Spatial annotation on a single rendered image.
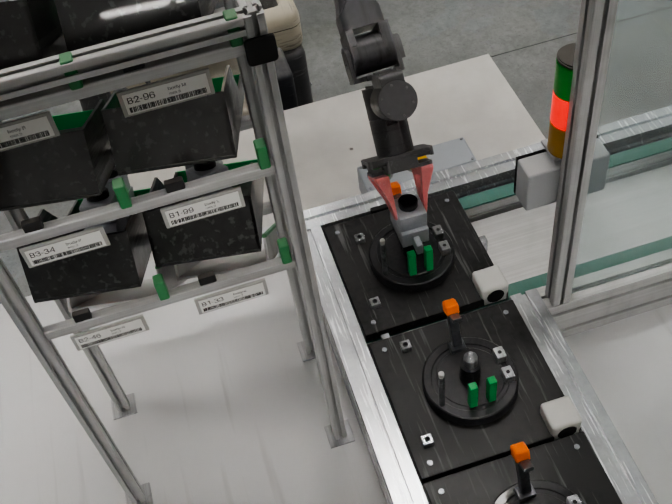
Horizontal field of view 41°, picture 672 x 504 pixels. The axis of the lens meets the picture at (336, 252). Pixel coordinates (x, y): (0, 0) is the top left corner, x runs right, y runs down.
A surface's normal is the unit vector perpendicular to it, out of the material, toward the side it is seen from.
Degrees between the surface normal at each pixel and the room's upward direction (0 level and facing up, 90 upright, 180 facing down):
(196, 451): 0
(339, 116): 0
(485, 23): 0
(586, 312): 90
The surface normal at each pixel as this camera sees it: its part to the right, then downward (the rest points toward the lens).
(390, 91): 0.15, 0.16
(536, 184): 0.29, 0.72
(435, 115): -0.11, -0.63
